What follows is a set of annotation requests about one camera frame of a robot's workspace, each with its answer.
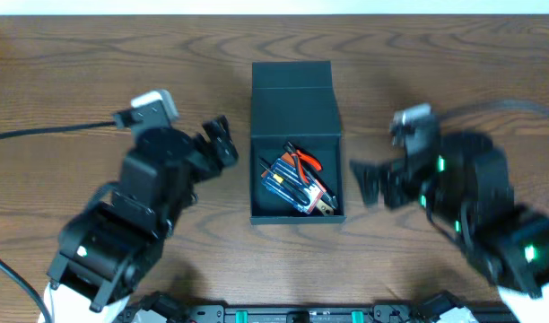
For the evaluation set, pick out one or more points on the black yellow handled screwdriver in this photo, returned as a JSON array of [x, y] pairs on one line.
[[296, 193]]

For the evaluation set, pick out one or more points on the clear precision screwdriver set case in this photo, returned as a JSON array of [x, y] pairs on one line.
[[283, 179]]

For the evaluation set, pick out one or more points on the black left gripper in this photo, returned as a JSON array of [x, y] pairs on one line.
[[207, 152]]

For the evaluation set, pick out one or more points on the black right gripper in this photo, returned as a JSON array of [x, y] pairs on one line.
[[396, 170]]

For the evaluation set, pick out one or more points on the black mounting rail green clips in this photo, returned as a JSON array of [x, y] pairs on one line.
[[441, 307]]

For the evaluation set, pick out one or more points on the orange black handled pliers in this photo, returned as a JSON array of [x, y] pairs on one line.
[[299, 158]]

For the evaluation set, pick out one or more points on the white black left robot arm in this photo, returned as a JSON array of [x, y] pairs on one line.
[[107, 249]]

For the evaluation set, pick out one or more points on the black cardboard box with lid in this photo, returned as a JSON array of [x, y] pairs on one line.
[[294, 102]]

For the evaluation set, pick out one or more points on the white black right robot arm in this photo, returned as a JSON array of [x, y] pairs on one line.
[[462, 182]]

